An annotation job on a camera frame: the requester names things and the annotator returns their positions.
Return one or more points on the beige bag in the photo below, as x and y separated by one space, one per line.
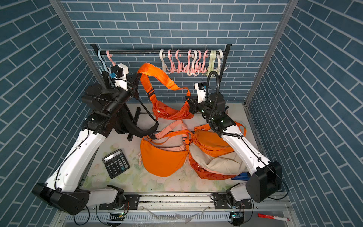
228 164

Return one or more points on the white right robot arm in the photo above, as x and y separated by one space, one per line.
265 176

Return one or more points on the green hook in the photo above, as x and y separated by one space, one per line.
211 61

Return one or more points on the blue card device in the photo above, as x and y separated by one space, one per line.
242 177

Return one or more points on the white hook middle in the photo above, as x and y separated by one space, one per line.
193 64

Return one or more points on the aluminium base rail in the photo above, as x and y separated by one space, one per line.
182 210

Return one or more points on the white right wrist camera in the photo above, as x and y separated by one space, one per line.
201 91

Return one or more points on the black clothes rack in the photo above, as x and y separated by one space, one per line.
135 118

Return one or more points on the black bag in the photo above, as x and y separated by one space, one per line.
118 105

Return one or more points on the white hook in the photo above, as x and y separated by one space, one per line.
164 66
193 64

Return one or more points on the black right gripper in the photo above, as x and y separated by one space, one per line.
194 106

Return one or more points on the black calculator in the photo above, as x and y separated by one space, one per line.
116 163

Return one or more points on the pink hook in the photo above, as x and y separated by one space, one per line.
172 64
110 58
187 68
197 67
179 66
203 69

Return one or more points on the red white marker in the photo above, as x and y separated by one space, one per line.
273 217

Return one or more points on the white hook left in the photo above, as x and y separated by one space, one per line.
164 66

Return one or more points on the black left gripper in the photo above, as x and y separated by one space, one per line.
132 90

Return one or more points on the light blue hook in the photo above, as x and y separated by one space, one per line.
104 66

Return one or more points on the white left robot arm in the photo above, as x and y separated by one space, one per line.
62 189

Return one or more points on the white hook right end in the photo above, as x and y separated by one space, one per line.
219 59

